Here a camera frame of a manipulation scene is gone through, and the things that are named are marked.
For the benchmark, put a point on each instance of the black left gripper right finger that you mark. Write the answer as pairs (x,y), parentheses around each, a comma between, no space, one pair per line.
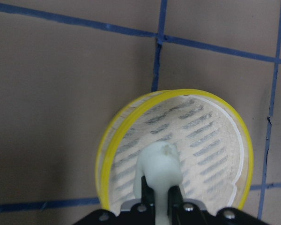
(175,200)

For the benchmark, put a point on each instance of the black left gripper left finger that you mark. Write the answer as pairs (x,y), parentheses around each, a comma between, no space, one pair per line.
(147,193)

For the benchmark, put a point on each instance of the yellow steamer layer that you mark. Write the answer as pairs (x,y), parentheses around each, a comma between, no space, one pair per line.
(213,144)

